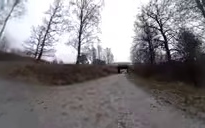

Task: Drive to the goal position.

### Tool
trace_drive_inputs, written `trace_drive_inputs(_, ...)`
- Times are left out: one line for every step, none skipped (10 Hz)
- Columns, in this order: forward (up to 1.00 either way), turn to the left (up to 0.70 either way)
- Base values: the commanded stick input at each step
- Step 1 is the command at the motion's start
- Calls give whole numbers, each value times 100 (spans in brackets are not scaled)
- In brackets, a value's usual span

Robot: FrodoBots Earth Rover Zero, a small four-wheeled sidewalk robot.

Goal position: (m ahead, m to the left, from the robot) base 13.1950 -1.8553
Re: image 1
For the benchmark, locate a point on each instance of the underpass bridge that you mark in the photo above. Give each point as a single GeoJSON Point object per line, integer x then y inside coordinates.
{"type": "Point", "coordinates": [122, 68]}

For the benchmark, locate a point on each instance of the brown grass embankment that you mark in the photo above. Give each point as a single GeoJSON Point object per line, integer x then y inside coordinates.
{"type": "Point", "coordinates": [50, 71]}

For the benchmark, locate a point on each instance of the group of bare trees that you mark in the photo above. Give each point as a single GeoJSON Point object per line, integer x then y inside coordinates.
{"type": "Point", "coordinates": [166, 36]}

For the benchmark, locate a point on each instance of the pale distant buildings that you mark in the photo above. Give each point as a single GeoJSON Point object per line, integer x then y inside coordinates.
{"type": "Point", "coordinates": [101, 55]}

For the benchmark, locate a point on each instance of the leaf-strewn grass verge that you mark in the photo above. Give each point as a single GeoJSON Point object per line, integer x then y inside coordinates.
{"type": "Point", "coordinates": [176, 91]}

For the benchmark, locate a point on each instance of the grey gravel path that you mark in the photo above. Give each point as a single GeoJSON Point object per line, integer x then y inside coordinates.
{"type": "Point", "coordinates": [103, 100]}

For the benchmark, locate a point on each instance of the dark hedge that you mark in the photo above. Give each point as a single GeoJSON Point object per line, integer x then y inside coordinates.
{"type": "Point", "coordinates": [176, 71]}

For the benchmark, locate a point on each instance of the row of bare trees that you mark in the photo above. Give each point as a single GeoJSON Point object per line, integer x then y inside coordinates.
{"type": "Point", "coordinates": [80, 36]}

